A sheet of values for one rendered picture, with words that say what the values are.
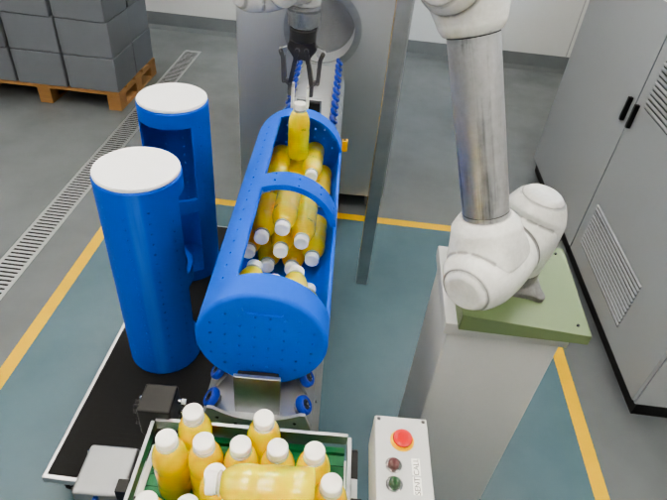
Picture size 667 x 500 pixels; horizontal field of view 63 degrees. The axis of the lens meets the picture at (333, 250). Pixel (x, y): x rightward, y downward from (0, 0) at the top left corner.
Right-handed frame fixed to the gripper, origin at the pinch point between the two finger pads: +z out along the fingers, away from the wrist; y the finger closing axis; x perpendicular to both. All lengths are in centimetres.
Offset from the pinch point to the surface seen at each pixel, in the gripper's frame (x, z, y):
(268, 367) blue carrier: 77, 30, -2
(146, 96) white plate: -49, 28, 65
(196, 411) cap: 94, 24, 10
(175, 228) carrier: 10, 46, 39
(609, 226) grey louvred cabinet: -73, 85, -153
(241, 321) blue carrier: 77, 16, 4
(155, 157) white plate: -4, 28, 48
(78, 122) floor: -214, 131, 183
